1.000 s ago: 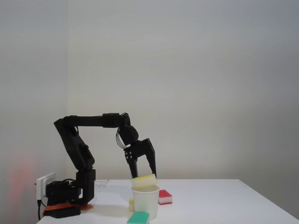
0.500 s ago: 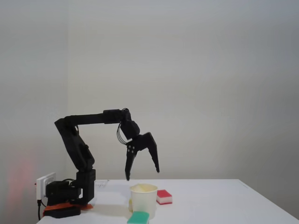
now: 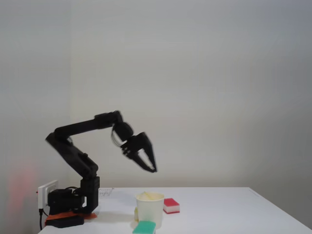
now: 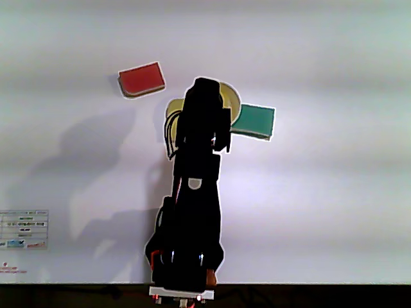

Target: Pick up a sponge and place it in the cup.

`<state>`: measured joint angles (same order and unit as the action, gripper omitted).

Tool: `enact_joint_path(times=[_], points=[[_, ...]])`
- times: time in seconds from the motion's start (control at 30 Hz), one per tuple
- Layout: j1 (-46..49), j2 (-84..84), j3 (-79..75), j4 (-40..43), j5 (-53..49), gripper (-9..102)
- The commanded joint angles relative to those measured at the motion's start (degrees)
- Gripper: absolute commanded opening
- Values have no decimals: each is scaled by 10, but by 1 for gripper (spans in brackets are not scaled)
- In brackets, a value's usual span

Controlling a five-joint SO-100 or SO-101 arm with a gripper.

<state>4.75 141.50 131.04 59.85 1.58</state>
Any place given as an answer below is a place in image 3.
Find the green sponge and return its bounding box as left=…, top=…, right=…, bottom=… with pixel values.
left=132, top=220, right=157, bottom=234

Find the red sponge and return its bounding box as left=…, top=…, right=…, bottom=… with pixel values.
left=163, top=197, right=181, bottom=215

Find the white paper cup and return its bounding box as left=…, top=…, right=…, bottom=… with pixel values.
left=135, top=192, right=165, bottom=230

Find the white power socket box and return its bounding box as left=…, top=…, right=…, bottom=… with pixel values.
left=37, top=179, right=59, bottom=211

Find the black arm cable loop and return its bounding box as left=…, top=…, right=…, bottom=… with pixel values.
left=110, top=128, right=123, bottom=147

